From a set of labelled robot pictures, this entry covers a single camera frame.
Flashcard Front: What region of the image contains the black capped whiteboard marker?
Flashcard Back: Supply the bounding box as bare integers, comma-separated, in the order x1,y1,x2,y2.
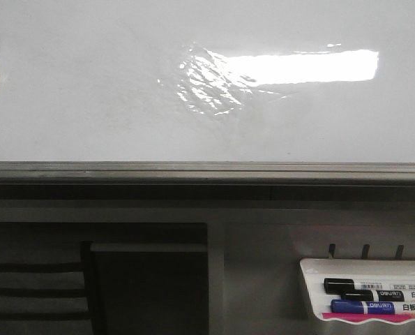
324,278,415,294

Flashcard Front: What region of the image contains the blue capped whiteboard marker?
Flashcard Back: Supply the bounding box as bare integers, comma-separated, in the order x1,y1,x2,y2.
331,299,415,315

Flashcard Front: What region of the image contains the white plastic marker tray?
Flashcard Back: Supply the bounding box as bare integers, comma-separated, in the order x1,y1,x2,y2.
300,258,415,334

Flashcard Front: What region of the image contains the black chair backrest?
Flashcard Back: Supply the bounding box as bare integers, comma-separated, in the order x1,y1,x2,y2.
0,241,108,334

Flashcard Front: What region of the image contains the white whiteboard with metal frame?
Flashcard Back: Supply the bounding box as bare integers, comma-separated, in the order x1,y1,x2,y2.
0,1,415,184

